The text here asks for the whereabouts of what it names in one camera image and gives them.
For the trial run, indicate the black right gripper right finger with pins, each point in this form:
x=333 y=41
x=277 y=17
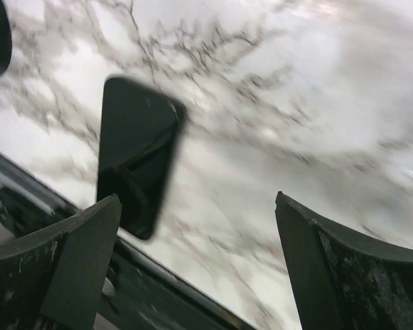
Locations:
x=341 y=278

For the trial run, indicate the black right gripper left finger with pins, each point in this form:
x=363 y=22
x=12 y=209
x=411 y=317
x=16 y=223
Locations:
x=53 y=278

